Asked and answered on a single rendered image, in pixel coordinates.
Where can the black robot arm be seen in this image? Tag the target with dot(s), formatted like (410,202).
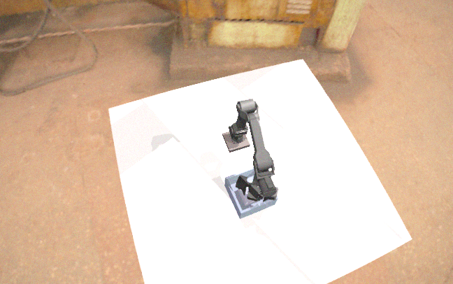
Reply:
(262,158)

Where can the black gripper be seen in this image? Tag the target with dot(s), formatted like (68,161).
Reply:
(242,184)

